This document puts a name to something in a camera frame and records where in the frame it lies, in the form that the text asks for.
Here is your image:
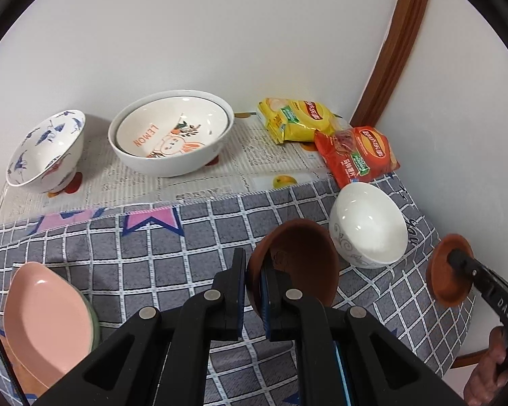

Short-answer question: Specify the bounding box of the yellow chips bag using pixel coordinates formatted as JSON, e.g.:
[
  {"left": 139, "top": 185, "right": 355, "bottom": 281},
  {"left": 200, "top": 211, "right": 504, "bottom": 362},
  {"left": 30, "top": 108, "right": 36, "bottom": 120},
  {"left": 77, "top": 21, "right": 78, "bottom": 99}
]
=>
[{"left": 257, "top": 98, "right": 339, "bottom": 145}]

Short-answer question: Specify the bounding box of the newspaper print table cover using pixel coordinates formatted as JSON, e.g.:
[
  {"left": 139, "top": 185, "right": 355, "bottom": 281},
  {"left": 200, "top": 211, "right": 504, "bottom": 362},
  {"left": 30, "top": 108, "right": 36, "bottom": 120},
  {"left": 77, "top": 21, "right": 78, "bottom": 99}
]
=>
[{"left": 0, "top": 112, "right": 329, "bottom": 225}]

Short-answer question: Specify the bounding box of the blue crane pattern bowl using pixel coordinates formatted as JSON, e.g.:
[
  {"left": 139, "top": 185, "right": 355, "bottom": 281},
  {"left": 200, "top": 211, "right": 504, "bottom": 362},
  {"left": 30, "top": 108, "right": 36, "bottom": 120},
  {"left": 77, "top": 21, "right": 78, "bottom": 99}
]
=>
[{"left": 6, "top": 110, "right": 86, "bottom": 194}]

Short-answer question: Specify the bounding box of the lemon print white bowl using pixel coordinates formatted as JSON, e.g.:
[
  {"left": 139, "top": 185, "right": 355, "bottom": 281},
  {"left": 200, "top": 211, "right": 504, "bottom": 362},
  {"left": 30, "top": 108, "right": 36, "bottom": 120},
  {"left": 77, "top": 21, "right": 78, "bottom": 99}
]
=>
[{"left": 115, "top": 96, "right": 229, "bottom": 158}]

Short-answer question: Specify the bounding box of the grey checked tablecloth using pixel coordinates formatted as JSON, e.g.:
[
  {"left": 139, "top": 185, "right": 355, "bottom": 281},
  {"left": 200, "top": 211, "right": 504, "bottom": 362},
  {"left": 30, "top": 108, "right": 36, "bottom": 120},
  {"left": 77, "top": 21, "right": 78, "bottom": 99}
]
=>
[{"left": 0, "top": 172, "right": 477, "bottom": 406}]

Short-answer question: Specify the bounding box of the brown small saucer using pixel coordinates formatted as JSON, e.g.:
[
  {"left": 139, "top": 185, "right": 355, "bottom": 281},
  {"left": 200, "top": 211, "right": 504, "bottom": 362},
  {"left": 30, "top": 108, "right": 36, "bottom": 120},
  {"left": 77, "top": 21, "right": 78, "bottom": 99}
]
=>
[{"left": 426, "top": 234, "right": 473, "bottom": 307}]

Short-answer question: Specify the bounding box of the pink square plate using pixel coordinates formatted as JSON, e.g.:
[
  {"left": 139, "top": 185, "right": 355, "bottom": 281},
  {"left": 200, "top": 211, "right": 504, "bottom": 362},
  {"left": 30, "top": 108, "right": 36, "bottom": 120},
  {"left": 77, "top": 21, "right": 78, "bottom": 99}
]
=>
[{"left": 3, "top": 262, "right": 92, "bottom": 388}]

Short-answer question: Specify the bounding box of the large white swirl bowl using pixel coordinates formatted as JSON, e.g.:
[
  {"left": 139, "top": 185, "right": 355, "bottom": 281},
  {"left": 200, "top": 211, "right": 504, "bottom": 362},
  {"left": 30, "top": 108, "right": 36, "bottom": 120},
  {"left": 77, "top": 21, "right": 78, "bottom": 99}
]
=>
[{"left": 108, "top": 90, "right": 235, "bottom": 178}]

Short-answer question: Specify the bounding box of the brown wooden door frame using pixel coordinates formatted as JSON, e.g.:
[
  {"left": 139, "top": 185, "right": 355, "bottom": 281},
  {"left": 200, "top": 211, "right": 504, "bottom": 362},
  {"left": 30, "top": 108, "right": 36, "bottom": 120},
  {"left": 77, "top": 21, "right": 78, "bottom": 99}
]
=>
[{"left": 351, "top": 0, "right": 428, "bottom": 127}]

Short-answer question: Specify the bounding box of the green plate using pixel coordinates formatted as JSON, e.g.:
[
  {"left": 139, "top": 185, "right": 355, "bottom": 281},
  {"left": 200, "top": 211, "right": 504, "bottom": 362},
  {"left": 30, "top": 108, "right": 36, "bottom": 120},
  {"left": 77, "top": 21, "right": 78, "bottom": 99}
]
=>
[{"left": 77, "top": 291, "right": 101, "bottom": 350}]

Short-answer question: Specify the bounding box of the brown small bowl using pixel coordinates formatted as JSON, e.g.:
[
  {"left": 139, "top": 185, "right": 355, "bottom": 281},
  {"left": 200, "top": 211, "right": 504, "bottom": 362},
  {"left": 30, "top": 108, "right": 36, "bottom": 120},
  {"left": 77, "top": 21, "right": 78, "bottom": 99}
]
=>
[{"left": 245, "top": 218, "right": 339, "bottom": 314}]

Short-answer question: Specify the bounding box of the person's right hand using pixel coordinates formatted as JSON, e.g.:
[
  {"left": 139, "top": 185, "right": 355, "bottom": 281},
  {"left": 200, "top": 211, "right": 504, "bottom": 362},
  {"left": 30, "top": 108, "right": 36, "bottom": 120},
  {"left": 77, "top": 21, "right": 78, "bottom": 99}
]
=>
[{"left": 463, "top": 326, "right": 508, "bottom": 406}]

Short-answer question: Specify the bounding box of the red chips bag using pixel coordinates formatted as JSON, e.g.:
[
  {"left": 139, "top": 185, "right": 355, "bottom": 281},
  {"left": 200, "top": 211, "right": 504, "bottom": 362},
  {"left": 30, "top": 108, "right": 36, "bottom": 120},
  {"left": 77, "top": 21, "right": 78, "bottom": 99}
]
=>
[{"left": 314, "top": 126, "right": 400, "bottom": 189}]

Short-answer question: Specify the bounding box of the small white swirl bowl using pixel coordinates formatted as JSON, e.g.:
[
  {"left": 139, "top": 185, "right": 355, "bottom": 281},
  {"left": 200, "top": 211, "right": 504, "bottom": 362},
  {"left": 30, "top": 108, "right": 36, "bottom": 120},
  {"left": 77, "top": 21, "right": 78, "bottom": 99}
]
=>
[{"left": 329, "top": 182, "right": 408, "bottom": 269}]

